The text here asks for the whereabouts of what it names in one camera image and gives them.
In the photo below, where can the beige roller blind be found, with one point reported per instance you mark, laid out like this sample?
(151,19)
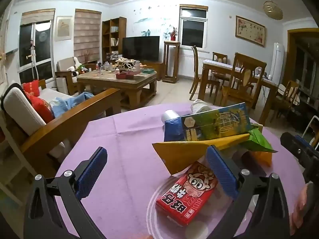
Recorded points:
(87,32)

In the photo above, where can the white radiator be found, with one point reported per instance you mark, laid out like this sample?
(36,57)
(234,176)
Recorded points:
(187,63)

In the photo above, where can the yellow paper wrapper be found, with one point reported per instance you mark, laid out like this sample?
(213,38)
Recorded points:
(179,154)

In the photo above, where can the red cushion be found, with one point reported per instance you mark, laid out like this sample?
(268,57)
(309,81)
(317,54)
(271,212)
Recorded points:
(41,107)
(31,88)

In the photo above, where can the red box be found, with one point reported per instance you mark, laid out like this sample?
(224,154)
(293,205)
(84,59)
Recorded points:
(124,75)

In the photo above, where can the balcony glass door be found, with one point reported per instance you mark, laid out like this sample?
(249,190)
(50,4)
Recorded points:
(26,44)

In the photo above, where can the green wrapper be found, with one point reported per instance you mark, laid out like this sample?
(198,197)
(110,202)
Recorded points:
(259,139)

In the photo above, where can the green tray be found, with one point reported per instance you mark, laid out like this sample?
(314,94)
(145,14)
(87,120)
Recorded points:
(148,70)

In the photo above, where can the green plush toy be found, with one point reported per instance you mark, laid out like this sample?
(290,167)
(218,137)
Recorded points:
(81,69)

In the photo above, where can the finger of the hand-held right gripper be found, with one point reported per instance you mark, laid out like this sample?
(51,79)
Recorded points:
(294,147)

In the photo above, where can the wooden sofa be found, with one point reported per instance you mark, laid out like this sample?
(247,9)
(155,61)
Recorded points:
(74,114)

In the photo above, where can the wooden armchair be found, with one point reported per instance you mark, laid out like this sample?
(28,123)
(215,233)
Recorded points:
(66,64)

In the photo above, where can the wooden coffee table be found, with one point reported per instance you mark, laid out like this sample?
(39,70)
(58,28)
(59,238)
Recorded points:
(139,82)

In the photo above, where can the red milk carton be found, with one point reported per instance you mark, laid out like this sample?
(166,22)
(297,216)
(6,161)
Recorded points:
(184,199)

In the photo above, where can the orange wrapper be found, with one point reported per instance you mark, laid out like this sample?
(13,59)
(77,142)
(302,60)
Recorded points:
(264,158)

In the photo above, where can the tall wooden plant stand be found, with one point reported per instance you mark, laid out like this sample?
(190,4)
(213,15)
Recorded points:
(172,44)

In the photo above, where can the gold ceiling lamp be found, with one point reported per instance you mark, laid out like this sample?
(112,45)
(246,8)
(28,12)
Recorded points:
(273,10)

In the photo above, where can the white sofa cushion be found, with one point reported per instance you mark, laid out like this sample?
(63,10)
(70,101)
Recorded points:
(22,109)

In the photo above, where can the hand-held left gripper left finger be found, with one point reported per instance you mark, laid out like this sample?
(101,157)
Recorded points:
(92,170)

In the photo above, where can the black television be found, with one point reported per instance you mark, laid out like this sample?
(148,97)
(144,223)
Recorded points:
(140,47)

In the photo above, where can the purple tablecloth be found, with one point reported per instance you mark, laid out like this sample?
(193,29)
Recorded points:
(124,142)

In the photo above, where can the person's right hand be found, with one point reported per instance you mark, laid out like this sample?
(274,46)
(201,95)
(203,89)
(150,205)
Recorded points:
(304,204)

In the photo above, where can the white standing air conditioner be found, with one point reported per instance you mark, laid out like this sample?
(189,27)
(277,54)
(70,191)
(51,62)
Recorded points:
(278,59)

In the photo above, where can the wooden dining table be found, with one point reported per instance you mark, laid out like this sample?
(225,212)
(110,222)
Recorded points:
(224,66)

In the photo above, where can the white plush toy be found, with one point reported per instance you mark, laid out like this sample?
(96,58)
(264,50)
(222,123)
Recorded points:
(75,62)

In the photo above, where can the white framed window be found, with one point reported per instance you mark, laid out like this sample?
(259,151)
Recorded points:
(193,33)

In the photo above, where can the framed flower painting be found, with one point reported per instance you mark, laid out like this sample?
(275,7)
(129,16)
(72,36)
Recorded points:
(63,27)

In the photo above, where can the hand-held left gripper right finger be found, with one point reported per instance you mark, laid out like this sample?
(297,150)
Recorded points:
(221,171)

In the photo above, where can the floral framed picture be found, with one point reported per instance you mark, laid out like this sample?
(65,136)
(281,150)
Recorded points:
(249,29)

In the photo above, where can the red flower vase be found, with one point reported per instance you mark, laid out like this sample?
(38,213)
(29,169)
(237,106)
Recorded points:
(173,36)

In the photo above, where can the wooden cutout model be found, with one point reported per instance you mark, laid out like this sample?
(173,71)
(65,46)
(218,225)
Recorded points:
(127,63)

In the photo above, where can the blue packet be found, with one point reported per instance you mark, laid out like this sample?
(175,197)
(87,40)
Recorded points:
(173,132)

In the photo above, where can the wooden dining chair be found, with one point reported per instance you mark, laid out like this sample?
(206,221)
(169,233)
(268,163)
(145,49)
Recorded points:
(290,89)
(246,79)
(219,57)
(195,59)

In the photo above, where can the blue cloth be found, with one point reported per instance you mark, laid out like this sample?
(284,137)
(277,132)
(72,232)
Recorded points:
(64,105)

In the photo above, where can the wooden bookshelf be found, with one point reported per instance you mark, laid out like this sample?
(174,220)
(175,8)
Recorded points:
(122,29)

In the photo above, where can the white bottle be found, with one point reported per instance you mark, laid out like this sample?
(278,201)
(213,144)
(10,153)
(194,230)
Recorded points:
(137,66)

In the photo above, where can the white tissue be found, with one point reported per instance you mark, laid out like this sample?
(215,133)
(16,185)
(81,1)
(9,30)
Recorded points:
(199,105)

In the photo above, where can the blue green milk carton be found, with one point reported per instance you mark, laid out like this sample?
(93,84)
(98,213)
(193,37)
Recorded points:
(216,122)

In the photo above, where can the whiteboard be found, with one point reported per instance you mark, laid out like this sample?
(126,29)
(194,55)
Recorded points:
(11,34)

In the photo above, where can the wooden door arch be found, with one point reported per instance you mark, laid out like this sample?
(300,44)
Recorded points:
(290,54)

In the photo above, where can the white paper cup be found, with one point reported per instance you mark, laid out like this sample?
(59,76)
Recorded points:
(169,115)

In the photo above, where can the wooden television stand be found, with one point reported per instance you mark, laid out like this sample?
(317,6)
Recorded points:
(154,67)

